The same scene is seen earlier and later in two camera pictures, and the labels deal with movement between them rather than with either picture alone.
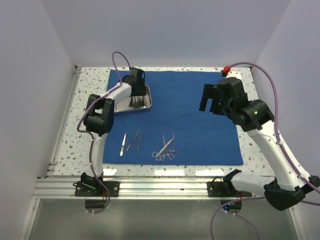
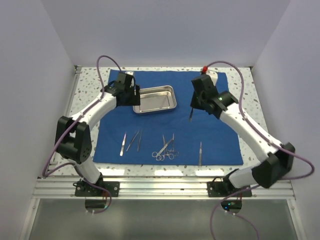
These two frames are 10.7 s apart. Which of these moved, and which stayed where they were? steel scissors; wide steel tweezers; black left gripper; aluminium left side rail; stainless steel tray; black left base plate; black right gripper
Moved: black right gripper; black left gripper; stainless steel tray
Stayed: steel scissors; wide steel tweezers; black left base plate; aluminium left side rail
